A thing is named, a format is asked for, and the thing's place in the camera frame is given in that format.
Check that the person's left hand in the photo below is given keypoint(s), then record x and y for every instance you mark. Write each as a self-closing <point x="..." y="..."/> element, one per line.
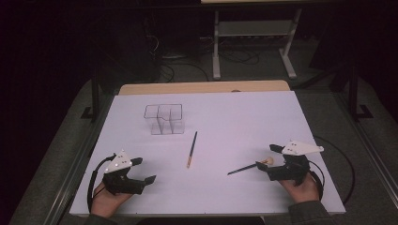
<point x="106" y="203"/>

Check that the desk with white metal legs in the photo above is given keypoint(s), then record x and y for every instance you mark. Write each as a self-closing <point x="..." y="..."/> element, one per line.
<point x="216" y="47"/>

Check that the black metal stand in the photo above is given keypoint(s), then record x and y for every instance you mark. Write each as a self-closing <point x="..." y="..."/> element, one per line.
<point x="95" y="100"/>
<point x="353" y="93"/>

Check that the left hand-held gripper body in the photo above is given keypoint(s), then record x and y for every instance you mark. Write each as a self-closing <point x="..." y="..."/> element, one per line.
<point x="120" y="182"/>

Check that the white table board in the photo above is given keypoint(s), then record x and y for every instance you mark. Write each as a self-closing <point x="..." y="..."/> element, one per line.
<point x="234" y="125"/>

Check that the grey metal frame rail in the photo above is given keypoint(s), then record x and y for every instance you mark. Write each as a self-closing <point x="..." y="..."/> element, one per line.
<point x="78" y="162"/>
<point x="369" y="146"/>

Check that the person's right hand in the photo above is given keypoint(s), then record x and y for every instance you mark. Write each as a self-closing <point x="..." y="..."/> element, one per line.
<point x="302" y="190"/>

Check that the thin brush with orange end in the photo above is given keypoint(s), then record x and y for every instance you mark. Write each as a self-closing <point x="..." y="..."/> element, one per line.
<point x="192" y="150"/>

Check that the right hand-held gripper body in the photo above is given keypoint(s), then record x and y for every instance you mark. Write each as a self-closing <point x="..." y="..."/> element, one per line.
<point x="291" y="170"/>

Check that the clear plastic organizer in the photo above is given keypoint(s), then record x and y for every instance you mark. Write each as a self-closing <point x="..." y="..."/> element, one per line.
<point x="164" y="120"/>

